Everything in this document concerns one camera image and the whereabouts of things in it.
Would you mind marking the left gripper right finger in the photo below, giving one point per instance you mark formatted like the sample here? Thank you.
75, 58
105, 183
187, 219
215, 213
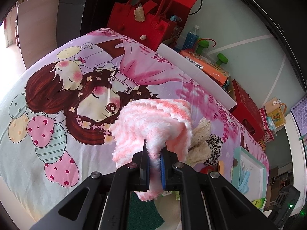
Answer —
209, 201

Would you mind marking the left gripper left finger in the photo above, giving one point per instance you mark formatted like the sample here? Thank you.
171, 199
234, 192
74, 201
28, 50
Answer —
100, 201

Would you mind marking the green tissue pack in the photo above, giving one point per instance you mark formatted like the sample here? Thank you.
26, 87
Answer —
259, 203

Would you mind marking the red tape roll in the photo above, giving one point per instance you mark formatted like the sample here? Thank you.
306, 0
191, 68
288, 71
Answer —
208, 169

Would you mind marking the beige makeup sponge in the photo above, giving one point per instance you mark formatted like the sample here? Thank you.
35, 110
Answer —
221, 167

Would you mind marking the cream lace scrunchie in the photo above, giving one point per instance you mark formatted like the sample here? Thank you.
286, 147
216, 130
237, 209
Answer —
200, 151

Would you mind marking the leopard print scrunchie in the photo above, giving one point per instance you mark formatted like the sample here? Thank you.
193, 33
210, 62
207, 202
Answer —
215, 144

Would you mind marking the pink white fuzzy cloth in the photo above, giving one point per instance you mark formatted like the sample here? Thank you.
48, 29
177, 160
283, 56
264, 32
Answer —
153, 124

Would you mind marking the blue face mask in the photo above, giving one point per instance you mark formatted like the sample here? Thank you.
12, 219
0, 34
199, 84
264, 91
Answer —
244, 177

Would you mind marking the teal rimmed white tray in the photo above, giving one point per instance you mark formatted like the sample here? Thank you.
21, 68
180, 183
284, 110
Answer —
258, 177

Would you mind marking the white shelf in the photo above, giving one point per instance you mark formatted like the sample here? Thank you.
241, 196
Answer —
298, 160

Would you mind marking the red white patterned box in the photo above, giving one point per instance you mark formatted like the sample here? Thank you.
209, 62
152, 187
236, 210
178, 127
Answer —
268, 134

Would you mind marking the wet wipes pack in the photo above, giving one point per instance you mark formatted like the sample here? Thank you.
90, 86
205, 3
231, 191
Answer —
271, 124

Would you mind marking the purple perforated basket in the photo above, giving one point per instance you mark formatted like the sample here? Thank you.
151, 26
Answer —
300, 114

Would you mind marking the yellow beige small bag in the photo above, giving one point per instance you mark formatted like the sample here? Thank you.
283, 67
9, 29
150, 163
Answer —
276, 109

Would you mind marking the cartoon print bed sheet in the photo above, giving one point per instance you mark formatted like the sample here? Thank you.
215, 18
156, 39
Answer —
55, 121

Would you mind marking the red gift box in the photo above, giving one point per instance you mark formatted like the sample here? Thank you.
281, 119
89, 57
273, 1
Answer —
246, 112

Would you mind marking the white foam board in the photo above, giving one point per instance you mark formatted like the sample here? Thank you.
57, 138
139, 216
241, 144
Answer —
197, 75

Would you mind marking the orange cardboard box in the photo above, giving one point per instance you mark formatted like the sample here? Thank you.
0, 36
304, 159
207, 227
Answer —
219, 75

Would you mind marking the green dumbbell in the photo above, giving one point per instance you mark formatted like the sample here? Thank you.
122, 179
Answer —
201, 45
221, 59

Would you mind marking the blue water bottle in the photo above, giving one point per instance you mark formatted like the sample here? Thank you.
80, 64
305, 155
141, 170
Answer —
191, 38

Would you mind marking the red felt handbag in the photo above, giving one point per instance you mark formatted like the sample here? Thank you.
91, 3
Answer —
144, 22

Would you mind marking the black cabinet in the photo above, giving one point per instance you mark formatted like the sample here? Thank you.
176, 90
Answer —
78, 17

